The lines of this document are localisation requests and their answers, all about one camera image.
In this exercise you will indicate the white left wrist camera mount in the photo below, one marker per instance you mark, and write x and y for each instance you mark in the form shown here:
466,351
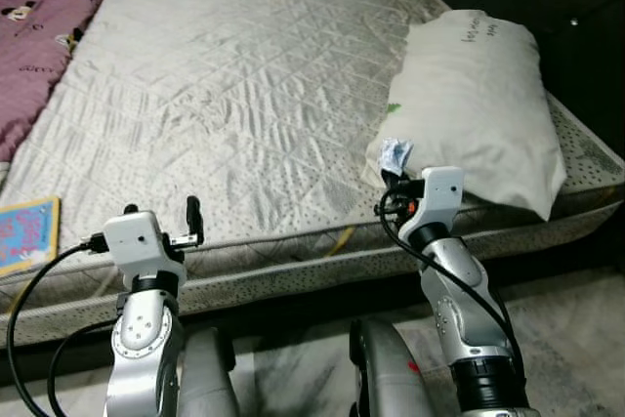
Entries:
137,241

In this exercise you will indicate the silver robot right leg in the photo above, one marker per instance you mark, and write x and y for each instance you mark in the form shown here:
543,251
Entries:
391,373

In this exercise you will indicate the white quilted mattress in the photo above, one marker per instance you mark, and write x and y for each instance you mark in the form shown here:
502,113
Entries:
244,95

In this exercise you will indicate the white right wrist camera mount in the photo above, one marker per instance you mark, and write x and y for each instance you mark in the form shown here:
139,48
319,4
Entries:
439,197

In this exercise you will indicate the silver robot leg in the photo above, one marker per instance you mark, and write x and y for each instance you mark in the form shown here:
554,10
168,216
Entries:
391,373
207,378

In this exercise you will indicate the white pillow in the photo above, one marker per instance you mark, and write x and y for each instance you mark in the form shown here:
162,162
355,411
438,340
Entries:
479,104

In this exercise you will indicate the white blue paper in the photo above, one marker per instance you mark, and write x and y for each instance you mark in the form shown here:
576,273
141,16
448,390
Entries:
395,156

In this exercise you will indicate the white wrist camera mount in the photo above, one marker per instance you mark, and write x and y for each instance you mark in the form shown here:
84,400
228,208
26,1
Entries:
137,241
439,197

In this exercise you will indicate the blue yellow children's book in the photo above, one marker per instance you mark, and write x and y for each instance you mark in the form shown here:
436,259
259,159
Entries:
27,234

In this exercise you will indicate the silver robot left leg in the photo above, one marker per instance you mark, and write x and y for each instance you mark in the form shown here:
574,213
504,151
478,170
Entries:
207,378

